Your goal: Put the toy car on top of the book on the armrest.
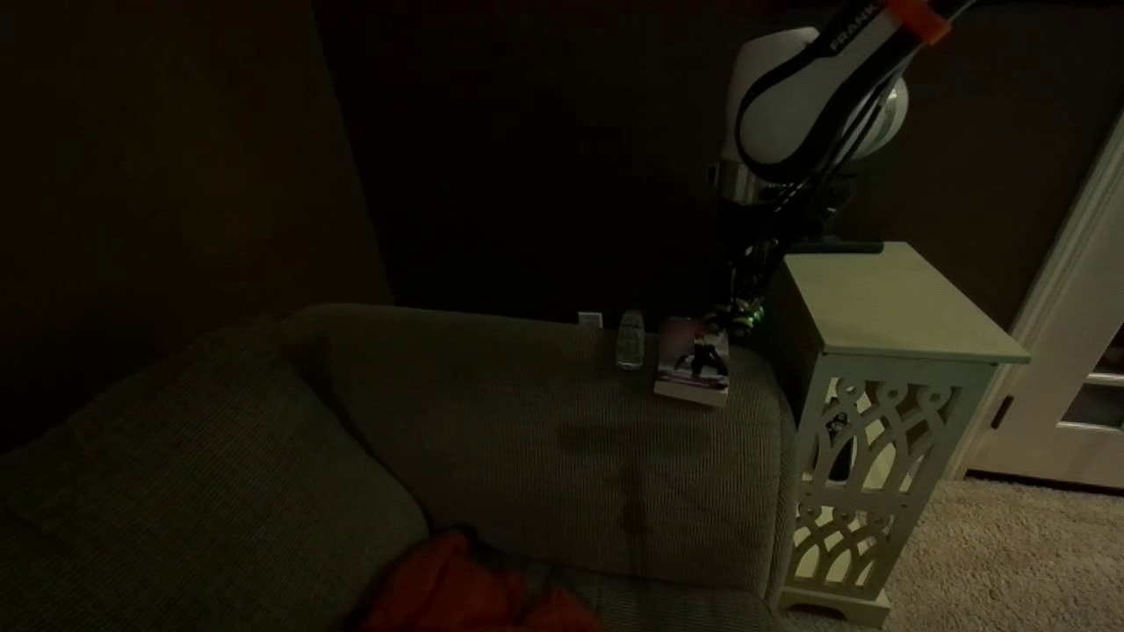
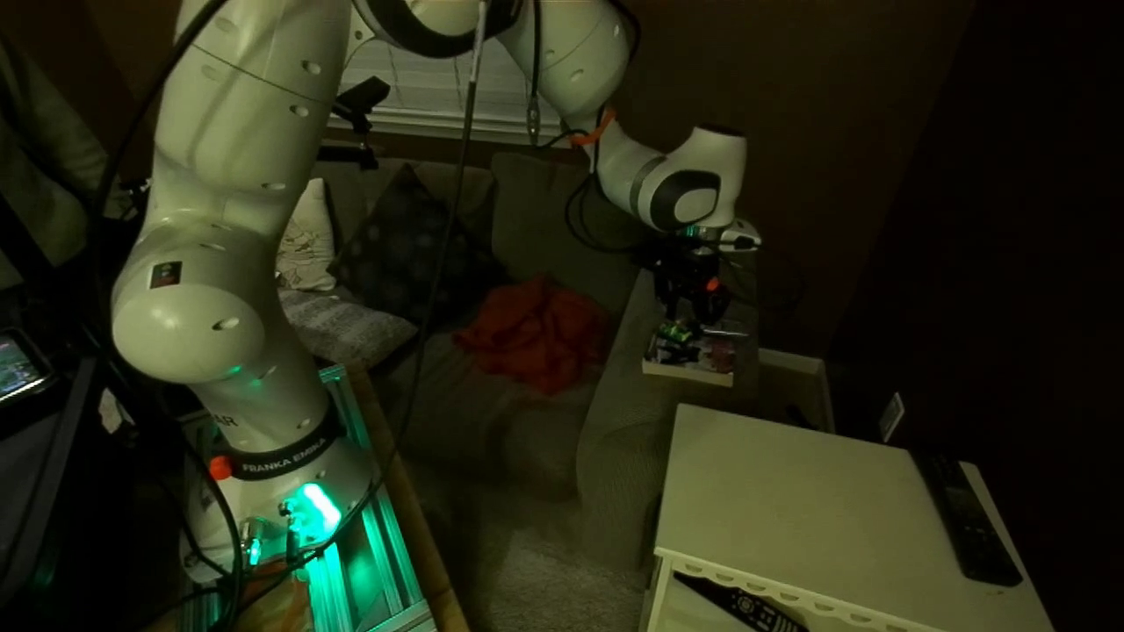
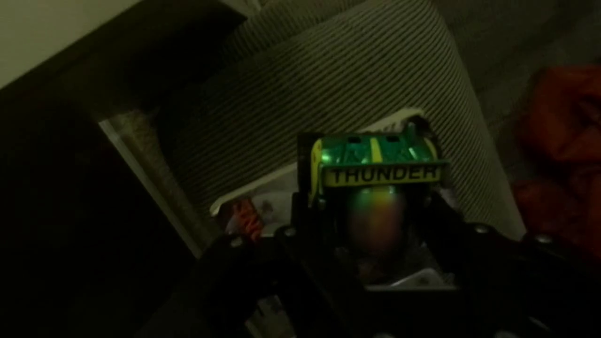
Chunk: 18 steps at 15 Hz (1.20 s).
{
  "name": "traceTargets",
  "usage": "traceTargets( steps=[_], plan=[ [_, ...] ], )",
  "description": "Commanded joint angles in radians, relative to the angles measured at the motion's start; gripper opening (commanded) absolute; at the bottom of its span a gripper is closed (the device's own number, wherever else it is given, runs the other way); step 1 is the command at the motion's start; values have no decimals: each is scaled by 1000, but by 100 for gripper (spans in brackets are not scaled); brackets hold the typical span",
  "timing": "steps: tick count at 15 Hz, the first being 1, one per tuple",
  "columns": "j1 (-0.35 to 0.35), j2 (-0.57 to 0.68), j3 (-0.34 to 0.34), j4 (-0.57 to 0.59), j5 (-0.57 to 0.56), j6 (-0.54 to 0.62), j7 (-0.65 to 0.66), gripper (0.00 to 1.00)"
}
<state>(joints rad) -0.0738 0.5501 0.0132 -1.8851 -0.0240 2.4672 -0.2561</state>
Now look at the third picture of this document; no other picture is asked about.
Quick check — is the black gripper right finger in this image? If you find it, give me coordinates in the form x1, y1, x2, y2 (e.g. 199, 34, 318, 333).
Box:
430, 188, 498, 278

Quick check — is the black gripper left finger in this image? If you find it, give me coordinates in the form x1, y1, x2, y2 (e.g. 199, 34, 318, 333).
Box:
288, 188, 353, 278

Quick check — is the green toy car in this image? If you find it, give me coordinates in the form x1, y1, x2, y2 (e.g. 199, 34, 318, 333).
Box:
305, 119, 451, 269

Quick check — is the book with photo cover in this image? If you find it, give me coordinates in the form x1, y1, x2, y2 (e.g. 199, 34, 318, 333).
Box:
209, 107, 457, 293

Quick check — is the orange cloth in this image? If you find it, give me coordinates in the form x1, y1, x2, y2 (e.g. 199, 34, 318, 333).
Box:
511, 62, 601, 269

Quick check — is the beige fabric couch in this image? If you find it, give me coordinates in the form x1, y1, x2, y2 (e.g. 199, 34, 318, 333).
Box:
149, 0, 601, 338

